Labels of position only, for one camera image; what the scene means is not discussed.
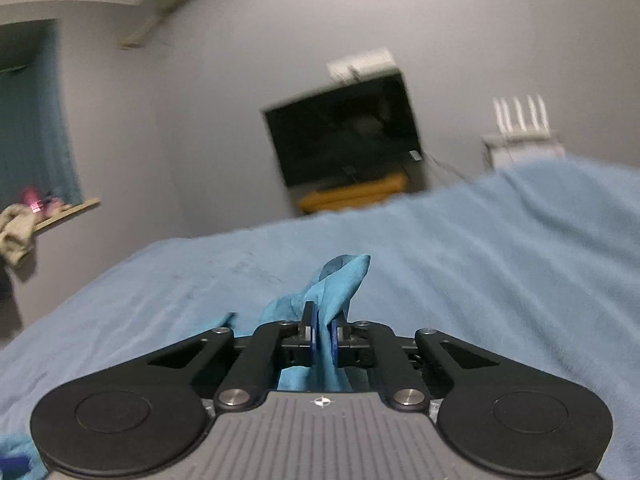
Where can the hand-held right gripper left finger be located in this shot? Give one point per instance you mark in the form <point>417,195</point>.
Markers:
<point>313,334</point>

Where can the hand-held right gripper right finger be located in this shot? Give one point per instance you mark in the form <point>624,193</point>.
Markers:
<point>334,341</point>

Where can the teal zip jacket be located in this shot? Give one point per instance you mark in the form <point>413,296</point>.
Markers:
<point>342,280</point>

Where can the wooden television stand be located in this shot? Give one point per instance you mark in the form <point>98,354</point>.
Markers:
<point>350,192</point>

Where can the light blue bed blanket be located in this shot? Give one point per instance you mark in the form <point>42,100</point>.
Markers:
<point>500,260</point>

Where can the black flat screen television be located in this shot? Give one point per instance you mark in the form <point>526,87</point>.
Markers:
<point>345,130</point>

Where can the white small cabinet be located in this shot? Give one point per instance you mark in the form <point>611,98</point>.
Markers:
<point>520,155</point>

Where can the wooden window sill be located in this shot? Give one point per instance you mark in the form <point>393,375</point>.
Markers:
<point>67,212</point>

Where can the white router with antennas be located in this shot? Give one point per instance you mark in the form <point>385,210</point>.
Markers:
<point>522,125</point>

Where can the pink item on sill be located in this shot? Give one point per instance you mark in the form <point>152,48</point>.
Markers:
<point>37,202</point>

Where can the beige cloth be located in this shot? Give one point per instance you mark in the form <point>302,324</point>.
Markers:
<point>15,235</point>

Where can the blue window curtain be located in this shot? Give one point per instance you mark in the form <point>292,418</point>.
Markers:
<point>35,120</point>

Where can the white wall socket strip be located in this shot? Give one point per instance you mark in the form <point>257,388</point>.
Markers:
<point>362,64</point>

